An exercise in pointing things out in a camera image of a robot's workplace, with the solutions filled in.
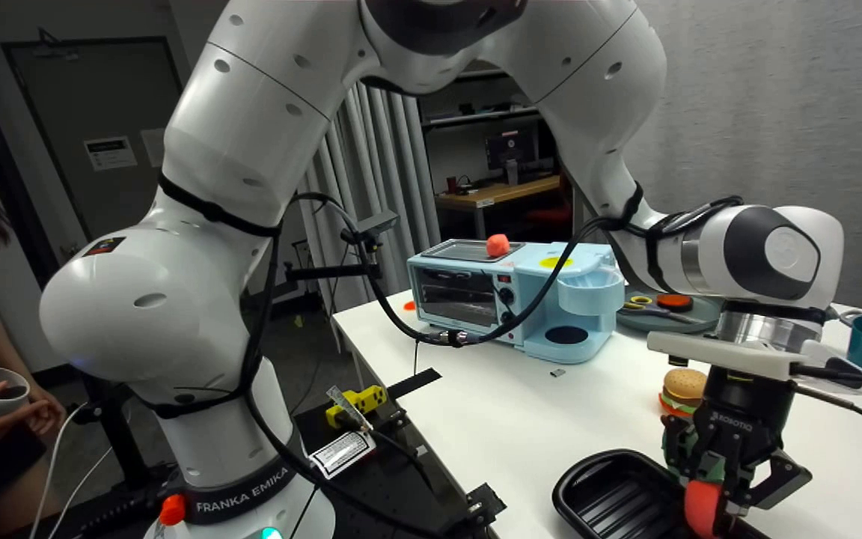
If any black plastic tray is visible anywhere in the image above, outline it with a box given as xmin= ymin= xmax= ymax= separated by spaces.
xmin=549 ymin=446 xmax=698 ymax=539

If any light blue toy oven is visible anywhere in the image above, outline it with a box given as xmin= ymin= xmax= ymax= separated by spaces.
xmin=404 ymin=237 xmax=627 ymax=366

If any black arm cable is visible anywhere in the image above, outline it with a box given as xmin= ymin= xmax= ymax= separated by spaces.
xmin=283 ymin=183 xmax=862 ymax=430

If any dark grey plate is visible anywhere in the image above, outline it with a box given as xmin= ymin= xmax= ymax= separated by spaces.
xmin=617 ymin=283 xmax=725 ymax=340

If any grey door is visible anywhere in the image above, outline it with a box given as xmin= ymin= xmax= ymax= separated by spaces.
xmin=0 ymin=35 xmax=201 ymax=241

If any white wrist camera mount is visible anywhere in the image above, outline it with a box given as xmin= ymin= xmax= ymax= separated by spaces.
xmin=642 ymin=325 xmax=843 ymax=382

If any white bottle orange cap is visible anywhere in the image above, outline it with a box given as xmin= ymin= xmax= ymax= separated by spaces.
xmin=142 ymin=490 xmax=196 ymax=539

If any person hand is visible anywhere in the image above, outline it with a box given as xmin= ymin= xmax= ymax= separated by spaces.
xmin=0 ymin=379 xmax=69 ymax=464

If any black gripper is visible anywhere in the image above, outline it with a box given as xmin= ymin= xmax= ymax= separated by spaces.
xmin=695 ymin=363 xmax=817 ymax=539

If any silver metal plate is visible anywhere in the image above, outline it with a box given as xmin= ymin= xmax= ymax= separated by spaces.
xmin=303 ymin=429 xmax=379 ymax=482

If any grey pleated curtain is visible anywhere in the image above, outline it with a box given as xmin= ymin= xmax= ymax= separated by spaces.
xmin=292 ymin=84 xmax=445 ymax=313

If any white controller cable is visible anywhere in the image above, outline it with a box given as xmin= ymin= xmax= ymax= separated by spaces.
xmin=24 ymin=402 xmax=112 ymax=539

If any wooden table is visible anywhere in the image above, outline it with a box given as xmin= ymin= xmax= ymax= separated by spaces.
xmin=433 ymin=172 xmax=566 ymax=240

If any white door sign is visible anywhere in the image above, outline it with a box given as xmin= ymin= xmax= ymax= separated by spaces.
xmin=80 ymin=134 xmax=141 ymax=177

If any dark storage shelf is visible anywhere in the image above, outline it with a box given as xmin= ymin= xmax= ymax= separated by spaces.
xmin=419 ymin=62 xmax=576 ymax=241

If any black camera on stand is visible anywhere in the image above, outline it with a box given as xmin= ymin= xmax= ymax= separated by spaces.
xmin=283 ymin=205 xmax=404 ymax=301

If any yellow clamp block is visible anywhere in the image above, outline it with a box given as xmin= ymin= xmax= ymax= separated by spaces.
xmin=321 ymin=379 xmax=391 ymax=434

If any red round toy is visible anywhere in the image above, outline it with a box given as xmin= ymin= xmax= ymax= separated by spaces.
xmin=656 ymin=286 xmax=698 ymax=313

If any sandwich burger plush toy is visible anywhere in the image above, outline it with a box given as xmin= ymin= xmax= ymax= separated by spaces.
xmin=657 ymin=366 xmax=711 ymax=426

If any black mounting platform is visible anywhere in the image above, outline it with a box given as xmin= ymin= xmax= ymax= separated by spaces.
xmin=283 ymin=382 xmax=509 ymax=539

